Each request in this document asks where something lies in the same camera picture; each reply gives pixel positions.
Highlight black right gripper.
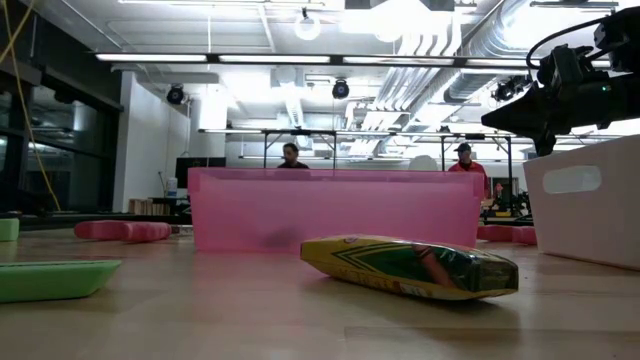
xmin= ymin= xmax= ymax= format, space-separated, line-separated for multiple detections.
xmin=481 ymin=79 xmax=601 ymax=157

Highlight white plastic bin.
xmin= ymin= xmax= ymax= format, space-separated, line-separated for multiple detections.
xmin=523 ymin=133 xmax=640 ymax=272

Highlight green plastic tray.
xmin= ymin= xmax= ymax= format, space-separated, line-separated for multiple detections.
xmin=0 ymin=259 xmax=123 ymax=304

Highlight small green cup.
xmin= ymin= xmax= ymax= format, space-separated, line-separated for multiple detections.
xmin=0 ymin=218 xmax=20 ymax=243

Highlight person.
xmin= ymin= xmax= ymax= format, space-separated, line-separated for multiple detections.
xmin=277 ymin=142 xmax=310 ymax=170
xmin=448 ymin=142 xmax=492 ymax=201

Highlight silver ceiling ducts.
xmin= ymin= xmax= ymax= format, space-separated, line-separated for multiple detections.
xmin=372 ymin=0 xmax=551 ymax=119

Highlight pink translucent plastic bin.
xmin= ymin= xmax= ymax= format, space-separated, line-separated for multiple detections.
xmin=187 ymin=167 xmax=485 ymax=255

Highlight long ceiling light bar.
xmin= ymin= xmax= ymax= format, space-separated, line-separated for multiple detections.
xmin=94 ymin=53 xmax=614 ymax=70

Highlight black monitor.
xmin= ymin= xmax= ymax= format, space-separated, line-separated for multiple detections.
xmin=174 ymin=156 xmax=227 ymax=190

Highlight wooden slat stack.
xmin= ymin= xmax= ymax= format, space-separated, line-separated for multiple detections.
xmin=128 ymin=197 xmax=174 ymax=217

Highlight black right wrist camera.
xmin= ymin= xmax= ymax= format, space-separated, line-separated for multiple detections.
xmin=537 ymin=43 xmax=596 ymax=87

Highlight black right camera cable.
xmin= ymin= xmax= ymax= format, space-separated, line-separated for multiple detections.
xmin=525 ymin=17 xmax=609 ymax=66

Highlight black frame workbench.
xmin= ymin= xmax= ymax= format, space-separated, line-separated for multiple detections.
xmin=262 ymin=128 xmax=515 ymax=172

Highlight white ring light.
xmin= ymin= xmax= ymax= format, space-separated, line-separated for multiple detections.
xmin=293 ymin=7 xmax=322 ymax=42

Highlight black table frame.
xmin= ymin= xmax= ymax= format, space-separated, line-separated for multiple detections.
xmin=0 ymin=210 xmax=194 ymax=232

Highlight yellow hanging cable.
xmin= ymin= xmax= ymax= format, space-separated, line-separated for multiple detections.
xmin=0 ymin=0 xmax=62 ymax=212

